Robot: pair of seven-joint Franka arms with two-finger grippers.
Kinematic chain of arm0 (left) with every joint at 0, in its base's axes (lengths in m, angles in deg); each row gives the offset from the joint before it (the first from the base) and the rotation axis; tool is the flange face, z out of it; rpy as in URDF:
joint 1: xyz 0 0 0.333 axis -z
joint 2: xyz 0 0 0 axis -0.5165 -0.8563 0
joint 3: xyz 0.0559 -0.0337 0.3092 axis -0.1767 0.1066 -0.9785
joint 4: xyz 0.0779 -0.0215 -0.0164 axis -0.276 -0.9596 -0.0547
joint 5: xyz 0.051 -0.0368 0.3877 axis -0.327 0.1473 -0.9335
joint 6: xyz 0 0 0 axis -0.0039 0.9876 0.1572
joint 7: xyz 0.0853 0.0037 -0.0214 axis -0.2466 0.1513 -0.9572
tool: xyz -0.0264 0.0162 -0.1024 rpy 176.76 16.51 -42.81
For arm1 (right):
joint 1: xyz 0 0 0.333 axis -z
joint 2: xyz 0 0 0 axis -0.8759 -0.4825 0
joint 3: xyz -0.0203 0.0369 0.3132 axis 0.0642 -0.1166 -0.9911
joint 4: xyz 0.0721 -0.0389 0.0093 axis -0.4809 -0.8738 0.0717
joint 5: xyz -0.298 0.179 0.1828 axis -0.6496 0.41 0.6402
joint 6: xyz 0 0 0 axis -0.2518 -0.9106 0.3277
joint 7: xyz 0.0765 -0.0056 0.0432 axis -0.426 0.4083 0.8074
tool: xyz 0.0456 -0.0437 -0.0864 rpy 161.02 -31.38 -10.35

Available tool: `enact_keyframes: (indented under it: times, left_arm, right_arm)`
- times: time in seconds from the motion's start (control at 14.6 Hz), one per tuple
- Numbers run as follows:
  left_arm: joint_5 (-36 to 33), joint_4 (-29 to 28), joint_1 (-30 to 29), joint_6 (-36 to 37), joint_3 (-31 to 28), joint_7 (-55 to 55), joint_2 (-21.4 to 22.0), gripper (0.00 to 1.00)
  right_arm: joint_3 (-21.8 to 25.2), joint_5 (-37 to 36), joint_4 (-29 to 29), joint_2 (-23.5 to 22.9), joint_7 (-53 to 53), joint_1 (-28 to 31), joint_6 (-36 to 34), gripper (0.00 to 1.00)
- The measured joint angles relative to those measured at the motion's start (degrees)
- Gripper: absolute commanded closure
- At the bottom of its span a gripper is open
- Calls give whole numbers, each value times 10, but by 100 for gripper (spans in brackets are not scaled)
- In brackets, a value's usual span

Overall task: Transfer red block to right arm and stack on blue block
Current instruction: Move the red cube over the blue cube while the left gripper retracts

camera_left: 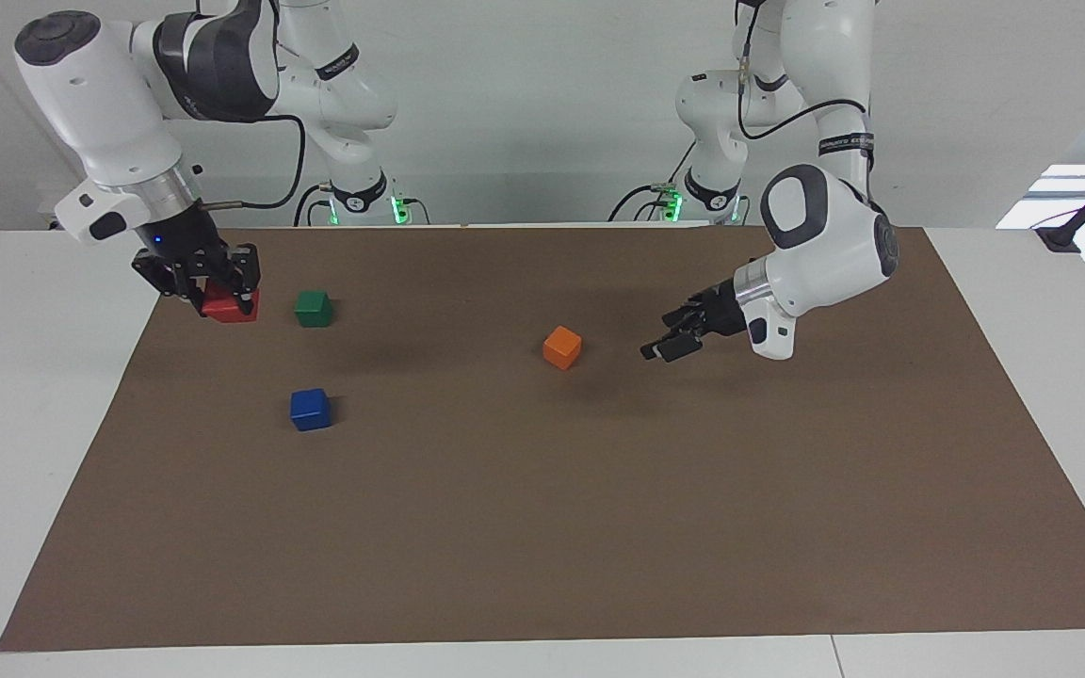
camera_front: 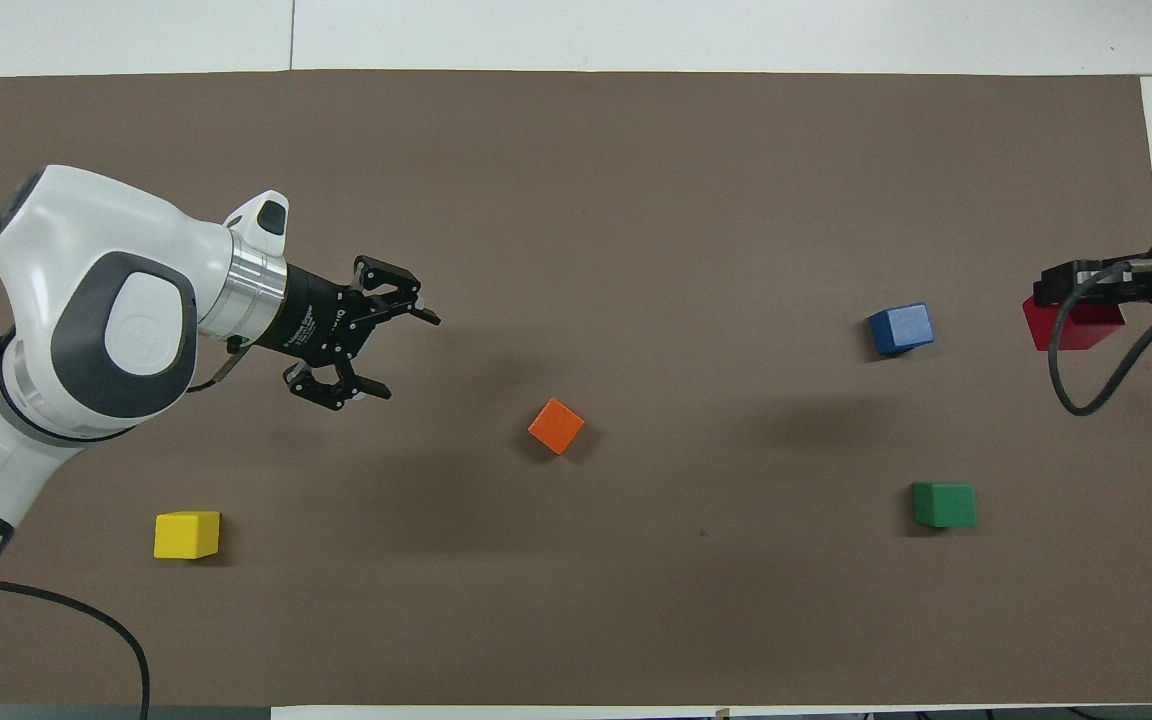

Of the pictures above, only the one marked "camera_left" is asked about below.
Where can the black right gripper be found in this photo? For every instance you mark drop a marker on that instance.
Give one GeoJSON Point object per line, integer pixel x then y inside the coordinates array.
{"type": "Point", "coordinates": [180, 247]}

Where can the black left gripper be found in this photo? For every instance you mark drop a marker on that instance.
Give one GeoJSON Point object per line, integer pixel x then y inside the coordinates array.
{"type": "Point", "coordinates": [723, 309]}

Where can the red cube block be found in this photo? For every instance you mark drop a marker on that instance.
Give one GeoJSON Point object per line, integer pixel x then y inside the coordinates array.
{"type": "Point", "coordinates": [222, 309]}

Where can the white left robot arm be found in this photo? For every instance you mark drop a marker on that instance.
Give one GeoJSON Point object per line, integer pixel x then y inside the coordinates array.
{"type": "Point", "coordinates": [825, 245]}

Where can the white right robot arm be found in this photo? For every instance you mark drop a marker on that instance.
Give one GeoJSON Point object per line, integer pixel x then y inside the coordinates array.
{"type": "Point", "coordinates": [100, 104]}

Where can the green cube block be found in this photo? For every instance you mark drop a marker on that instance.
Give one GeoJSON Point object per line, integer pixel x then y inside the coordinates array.
{"type": "Point", "coordinates": [313, 309]}

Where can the orange cube block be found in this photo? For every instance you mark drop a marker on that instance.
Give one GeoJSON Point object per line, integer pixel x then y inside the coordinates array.
{"type": "Point", "coordinates": [561, 348]}

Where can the blue cube block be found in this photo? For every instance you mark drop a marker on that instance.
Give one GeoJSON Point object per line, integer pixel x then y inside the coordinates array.
{"type": "Point", "coordinates": [310, 411]}

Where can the brown table mat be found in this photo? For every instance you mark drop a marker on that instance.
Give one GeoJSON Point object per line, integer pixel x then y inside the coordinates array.
{"type": "Point", "coordinates": [542, 508]}

